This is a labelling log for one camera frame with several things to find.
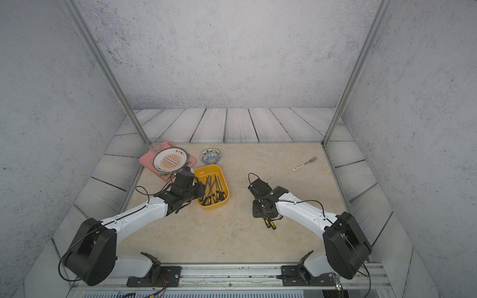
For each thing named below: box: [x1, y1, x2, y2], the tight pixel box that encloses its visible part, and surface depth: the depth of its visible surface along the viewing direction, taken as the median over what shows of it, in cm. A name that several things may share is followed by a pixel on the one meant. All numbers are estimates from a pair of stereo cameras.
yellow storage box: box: [193, 164, 230, 211], surface depth 101 cm
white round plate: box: [152, 146, 188, 173], surface depth 113 cm
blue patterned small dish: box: [199, 147, 222, 165], surface depth 113 cm
